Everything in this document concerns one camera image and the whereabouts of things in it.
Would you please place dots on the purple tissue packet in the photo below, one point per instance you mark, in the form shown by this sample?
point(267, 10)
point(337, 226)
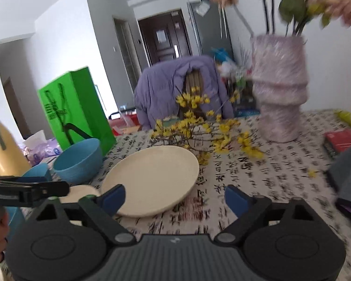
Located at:
point(42, 150)

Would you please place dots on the yellow thermos jug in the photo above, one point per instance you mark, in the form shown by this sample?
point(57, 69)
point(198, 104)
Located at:
point(1, 149)

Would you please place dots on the yellow-green wrapper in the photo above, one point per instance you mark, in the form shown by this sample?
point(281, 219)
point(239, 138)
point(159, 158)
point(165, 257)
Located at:
point(348, 118)

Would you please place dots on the pink textured vase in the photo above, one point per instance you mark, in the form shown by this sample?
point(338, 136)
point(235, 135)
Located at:
point(279, 93)

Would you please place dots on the blue bowl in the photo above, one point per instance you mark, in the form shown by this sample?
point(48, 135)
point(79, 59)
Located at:
point(38, 171)
point(79, 161)

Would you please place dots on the fallen yellow blossom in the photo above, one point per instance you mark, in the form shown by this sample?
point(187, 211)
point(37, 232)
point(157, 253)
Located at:
point(311, 173)

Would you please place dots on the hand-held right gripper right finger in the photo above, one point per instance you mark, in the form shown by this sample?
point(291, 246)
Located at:
point(235, 202)

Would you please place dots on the blue plastic bag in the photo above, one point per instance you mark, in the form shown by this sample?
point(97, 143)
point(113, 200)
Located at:
point(220, 55)

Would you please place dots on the red box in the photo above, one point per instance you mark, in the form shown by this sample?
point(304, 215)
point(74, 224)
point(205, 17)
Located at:
point(339, 140)

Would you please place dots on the large cream plate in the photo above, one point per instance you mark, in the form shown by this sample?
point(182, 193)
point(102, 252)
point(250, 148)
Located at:
point(152, 178)

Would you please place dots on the purple jacket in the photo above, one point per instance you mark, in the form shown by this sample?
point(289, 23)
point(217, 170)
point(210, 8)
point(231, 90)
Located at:
point(161, 93)

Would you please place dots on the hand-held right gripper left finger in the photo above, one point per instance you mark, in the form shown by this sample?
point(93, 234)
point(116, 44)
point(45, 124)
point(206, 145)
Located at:
point(114, 199)

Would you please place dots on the pink flowers with stems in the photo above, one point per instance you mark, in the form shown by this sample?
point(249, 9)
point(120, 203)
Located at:
point(304, 0)

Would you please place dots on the wooden chair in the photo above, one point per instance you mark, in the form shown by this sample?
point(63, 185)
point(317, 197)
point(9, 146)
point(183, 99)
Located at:
point(193, 80)

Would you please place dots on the grey cloth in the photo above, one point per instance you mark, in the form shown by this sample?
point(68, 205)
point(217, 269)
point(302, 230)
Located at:
point(349, 172)

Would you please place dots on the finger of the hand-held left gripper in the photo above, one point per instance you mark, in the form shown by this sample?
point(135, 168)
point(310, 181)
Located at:
point(51, 188)

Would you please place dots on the small cream plate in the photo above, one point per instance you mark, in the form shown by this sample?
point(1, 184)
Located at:
point(79, 192)

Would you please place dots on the yellow flower branch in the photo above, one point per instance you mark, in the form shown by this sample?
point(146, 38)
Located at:
point(193, 128)

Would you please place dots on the grey refrigerator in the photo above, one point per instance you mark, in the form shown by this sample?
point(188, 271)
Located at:
point(210, 26)

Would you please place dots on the dark brown door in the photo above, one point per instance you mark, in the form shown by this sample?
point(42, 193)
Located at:
point(163, 38)

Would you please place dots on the green paper bag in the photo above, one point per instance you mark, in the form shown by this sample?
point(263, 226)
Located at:
point(76, 108)

